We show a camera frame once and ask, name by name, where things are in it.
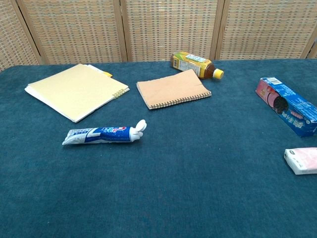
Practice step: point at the pink white tissue pack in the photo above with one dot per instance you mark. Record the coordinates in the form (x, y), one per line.
(302, 161)

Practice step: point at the yellow spiral notebook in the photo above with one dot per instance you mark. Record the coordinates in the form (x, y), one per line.
(74, 91)

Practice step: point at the woven wooden folding screen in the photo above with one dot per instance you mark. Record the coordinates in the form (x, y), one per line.
(74, 29)

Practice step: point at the yellow tea bottle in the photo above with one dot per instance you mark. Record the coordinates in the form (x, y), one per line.
(193, 63)

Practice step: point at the blue cookie box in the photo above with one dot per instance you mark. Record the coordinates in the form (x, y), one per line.
(297, 109)

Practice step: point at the tan spiral notebook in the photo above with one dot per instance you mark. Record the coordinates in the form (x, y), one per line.
(173, 89)

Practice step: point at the blue white toothpaste tube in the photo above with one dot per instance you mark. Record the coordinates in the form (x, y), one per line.
(111, 134)

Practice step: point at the teal table cloth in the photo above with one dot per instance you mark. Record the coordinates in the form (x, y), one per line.
(158, 186)

